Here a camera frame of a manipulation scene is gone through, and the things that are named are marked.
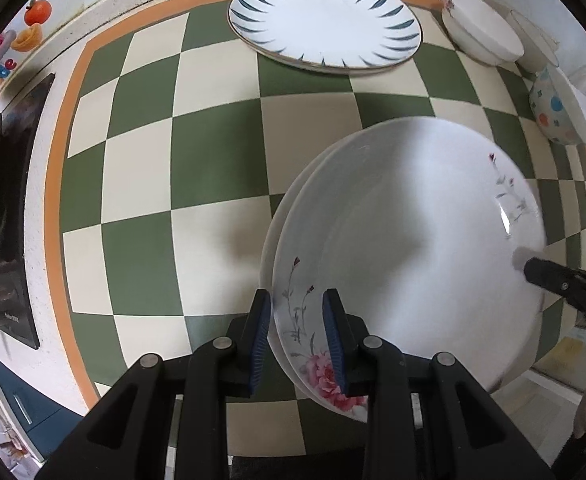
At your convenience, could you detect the persimmon fruit magnet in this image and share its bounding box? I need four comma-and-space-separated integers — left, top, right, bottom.
24, 0, 52, 26

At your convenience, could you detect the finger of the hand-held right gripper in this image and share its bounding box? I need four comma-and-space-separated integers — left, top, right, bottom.
522, 257, 586, 333

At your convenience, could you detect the polka dot bowl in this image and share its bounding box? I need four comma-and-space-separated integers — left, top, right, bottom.
529, 64, 586, 146

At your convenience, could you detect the white bowl with floral print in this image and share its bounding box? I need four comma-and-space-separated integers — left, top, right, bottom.
441, 0, 525, 66

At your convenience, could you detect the orange slice magnet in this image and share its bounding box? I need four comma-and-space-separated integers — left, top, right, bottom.
11, 27, 44, 52

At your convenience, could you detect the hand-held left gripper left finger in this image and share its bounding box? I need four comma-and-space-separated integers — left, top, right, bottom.
35, 287, 274, 480

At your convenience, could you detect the blue cabinet door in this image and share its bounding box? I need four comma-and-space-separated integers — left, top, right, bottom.
0, 347, 84, 461

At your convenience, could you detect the white bowl with dark rim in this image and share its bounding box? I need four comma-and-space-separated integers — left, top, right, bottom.
505, 10, 558, 75

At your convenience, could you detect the green cream checkered mat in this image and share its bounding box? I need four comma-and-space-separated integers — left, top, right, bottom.
43, 0, 586, 461

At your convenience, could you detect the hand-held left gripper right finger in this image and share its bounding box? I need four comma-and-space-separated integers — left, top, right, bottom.
321, 287, 556, 480

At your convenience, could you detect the white plate blue leaf pattern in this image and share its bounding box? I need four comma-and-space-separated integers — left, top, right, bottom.
228, 0, 424, 72

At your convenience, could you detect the black cooktop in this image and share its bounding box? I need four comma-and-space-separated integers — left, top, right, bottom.
0, 72, 56, 351

